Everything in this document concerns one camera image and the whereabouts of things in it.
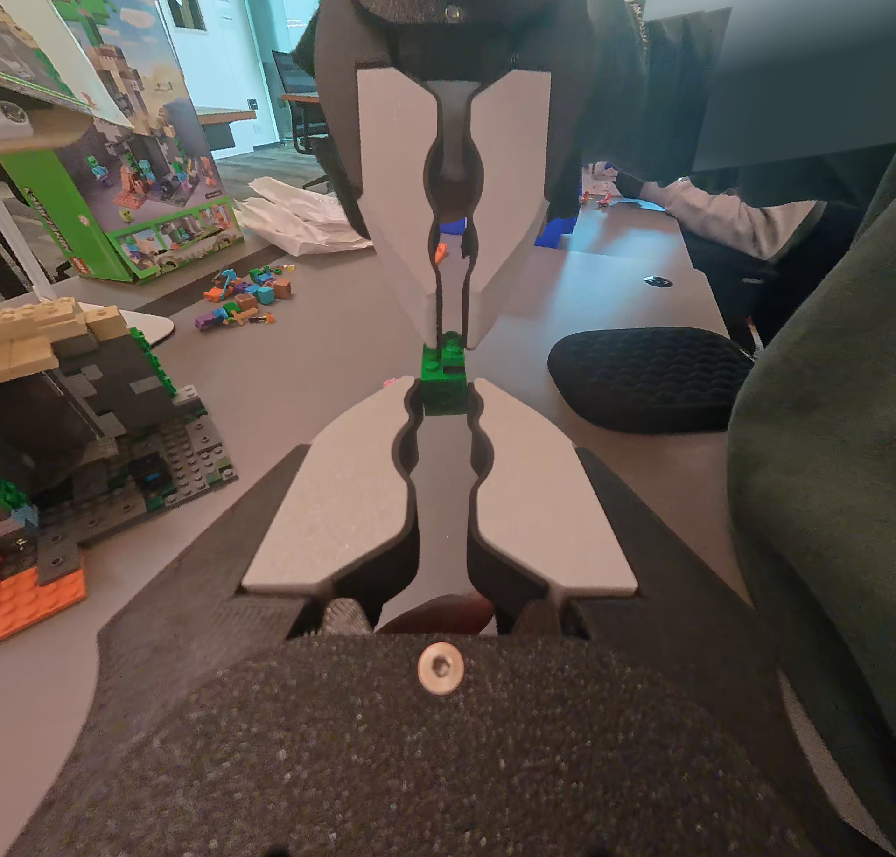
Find black textured wrist rest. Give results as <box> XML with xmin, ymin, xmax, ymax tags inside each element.
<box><xmin>546</xmin><ymin>326</ymin><xmax>755</xmax><ymax>434</ymax></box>

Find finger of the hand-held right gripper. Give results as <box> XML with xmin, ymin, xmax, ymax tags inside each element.
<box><xmin>356</xmin><ymin>65</ymin><xmax>449</xmax><ymax>351</ymax></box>
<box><xmin>458</xmin><ymin>68</ymin><xmax>552</xmax><ymax>352</ymax></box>

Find blue plastic bin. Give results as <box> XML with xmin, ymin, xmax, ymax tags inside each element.
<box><xmin>441</xmin><ymin>216</ymin><xmax>579</xmax><ymax>251</ymax></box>

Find pile of white paper bags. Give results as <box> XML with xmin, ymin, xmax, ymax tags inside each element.
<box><xmin>234</xmin><ymin>176</ymin><xmax>374</xmax><ymax>256</ymax></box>

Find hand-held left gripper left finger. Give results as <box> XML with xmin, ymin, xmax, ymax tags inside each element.
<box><xmin>240</xmin><ymin>383</ymin><xmax>422</xmax><ymax>627</ymax></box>

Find scattered colourful toy pieces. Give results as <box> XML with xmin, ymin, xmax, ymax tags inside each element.
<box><xmin>580</xmin><ymin>163</ymin><xmax>634</xmax><ymax>212</ymax></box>

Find person's right forearm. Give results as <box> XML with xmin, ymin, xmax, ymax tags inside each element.
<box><xmin>587</xmin><ymin>0</ymin><xmax>694</xmax><ymax>179</ymax></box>

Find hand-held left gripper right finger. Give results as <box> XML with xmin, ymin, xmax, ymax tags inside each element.
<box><xmin>468</xmin><ymin>377</ymin><xmax>641</xmax><ymax>627</ymax></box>

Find grey desk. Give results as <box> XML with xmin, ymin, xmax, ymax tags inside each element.
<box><xmin>0</xmin><ymin>195</ymin><xmax>841</xmax><ymax>844</ymax></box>

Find green toy brick assembly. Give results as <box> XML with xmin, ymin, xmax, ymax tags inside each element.
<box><xmin>420</xmin><ymin>342</ymin><xmax>469</xmax><ymax>417</ymax></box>

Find toy brick building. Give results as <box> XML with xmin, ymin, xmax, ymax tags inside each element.
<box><xmin>0</xmin><ymin>296</ymin><xmax>240</xmax><ymax>642</ymax></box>

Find wood-edged office desk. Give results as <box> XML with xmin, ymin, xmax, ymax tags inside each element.
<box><xmin>196</xmin><ymin>106</ymin><xmax>258</xmax><ymax>153</ymax></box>

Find green toy set box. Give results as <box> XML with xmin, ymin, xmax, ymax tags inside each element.
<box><xmin>0</xmin><ymin>0</ymin><xmax>246</xmax><ymax>286</ymax></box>

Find pile of colourful toy bricks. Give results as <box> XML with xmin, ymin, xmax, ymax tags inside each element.
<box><xmin>194</xmin><ymin>262</ymin><xmax>295</xmax><ymax>332</ymax></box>

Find black office chair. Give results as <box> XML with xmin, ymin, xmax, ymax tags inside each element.
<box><xmin>272</xmin><ymin>50</ymin><xmax>330</xmax><ymax>156</ymax></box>

